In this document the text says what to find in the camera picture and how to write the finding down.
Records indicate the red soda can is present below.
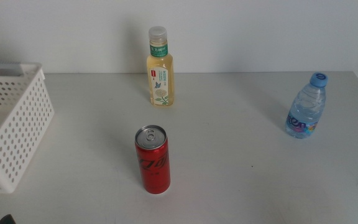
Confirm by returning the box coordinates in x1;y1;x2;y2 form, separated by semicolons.
134;124;171;195

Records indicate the white perforated plastic basket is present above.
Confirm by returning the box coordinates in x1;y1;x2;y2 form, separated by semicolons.
0;61;55;194

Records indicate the clear water bottle blue cap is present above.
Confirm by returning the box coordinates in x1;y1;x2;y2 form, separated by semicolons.
285;72;329;139

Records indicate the yellow tea bottle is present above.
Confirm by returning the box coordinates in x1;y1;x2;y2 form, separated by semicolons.
146;26;175;108

